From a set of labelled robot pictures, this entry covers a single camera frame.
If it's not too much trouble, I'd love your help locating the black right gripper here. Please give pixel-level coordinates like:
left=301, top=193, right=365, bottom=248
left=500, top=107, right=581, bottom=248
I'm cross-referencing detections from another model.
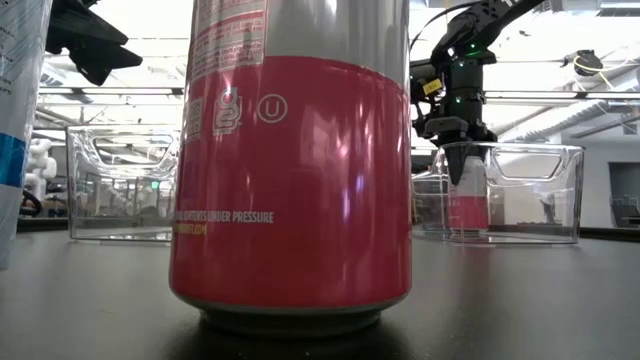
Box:
left=414, top=58, right=500, bottom=187

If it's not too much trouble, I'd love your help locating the pink Spindrift raspberry can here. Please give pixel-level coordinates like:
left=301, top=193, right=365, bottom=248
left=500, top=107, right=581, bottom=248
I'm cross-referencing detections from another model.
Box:
left=168, top=0, right=414, bottom=340
left=448, top=153, right=490, bottom=234

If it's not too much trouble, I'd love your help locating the white Celsius Arctic can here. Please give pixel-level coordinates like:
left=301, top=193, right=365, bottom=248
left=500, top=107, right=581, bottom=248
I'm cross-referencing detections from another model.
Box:
left=0, top=0, right=54, bottom=272

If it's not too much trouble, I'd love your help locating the horizontal light bar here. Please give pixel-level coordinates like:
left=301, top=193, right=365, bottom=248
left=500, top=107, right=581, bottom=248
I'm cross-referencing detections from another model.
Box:
left=37, top=85, right=640, bottom=100

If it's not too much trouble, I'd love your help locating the clear plastic bin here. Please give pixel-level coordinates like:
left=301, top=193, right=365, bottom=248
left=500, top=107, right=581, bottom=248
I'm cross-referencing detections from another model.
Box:
left=65, top=124, right=182, bottom=245
left=410, top=141, right=586, bottom=247

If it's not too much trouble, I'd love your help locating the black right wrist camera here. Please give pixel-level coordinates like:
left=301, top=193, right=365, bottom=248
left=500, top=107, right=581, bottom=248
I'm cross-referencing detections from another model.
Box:
left=409, top=58, right=447, bottom=119

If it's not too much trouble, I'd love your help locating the black ceiling cable reel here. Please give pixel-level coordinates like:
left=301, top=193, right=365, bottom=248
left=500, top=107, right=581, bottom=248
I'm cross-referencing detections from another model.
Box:
left=562, top=48, right=605, bottom=78

